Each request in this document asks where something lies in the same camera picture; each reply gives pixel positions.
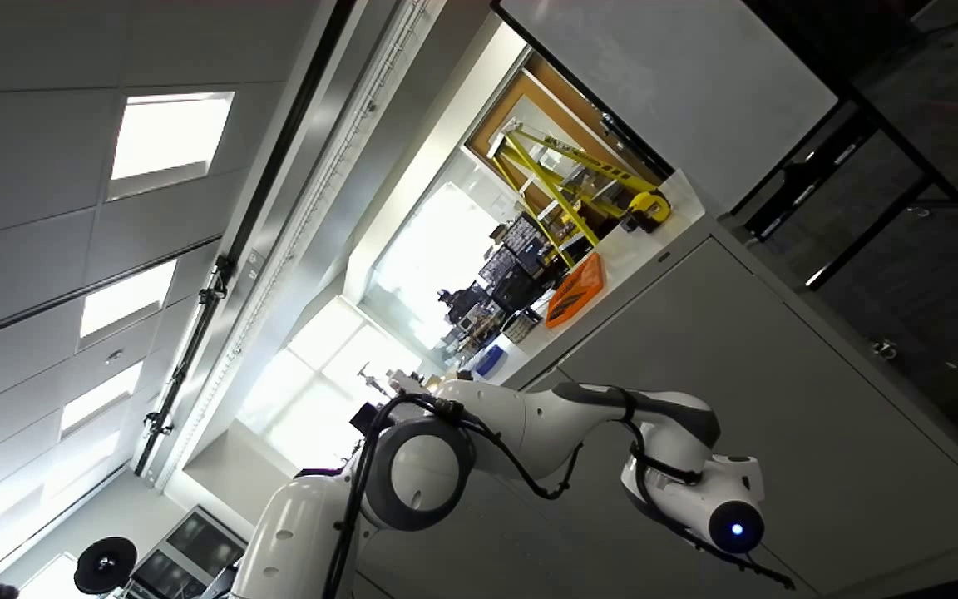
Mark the grey metal cabinet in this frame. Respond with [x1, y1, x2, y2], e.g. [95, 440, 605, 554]
[354, 218, 958, 599]

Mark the grey cabinet door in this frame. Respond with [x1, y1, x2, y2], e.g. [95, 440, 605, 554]
[529, 240, 958, 599]

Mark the glass door cabinet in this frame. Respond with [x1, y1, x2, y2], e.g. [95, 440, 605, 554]
[126, 506, 249, 599]

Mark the stack of dark storage bins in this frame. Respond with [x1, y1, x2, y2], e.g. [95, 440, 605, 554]
[477, 215, 567, 314]

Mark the window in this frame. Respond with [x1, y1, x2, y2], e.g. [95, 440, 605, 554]
[369, 181, 503, 350]
[236, 299, 423, 477]

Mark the orange plastic box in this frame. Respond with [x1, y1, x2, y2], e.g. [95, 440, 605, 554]
[544, 253, 607, 329]

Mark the yellow tripod stand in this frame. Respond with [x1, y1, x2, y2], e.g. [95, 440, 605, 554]
[486, 119, 664, 269]

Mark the yellow black tool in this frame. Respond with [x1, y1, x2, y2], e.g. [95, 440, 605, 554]
[622, 190, 674, 235]

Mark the cork board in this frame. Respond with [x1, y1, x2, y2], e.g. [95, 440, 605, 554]
[465, 50, 673, 244]

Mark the ceiling light panel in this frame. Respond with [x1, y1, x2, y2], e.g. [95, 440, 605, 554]
[78, 259, 179, 351]
[106, 91, 236, 203]
[58, 359, 146, 441]

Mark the black ceiling rail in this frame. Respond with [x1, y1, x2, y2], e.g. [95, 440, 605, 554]
[133, 255, 236, 478]

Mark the black table frame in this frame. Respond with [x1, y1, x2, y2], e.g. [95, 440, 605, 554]
[720, 0, 958, 294]

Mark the black round mount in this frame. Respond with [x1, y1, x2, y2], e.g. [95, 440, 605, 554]
[73, 537, 139, 596]

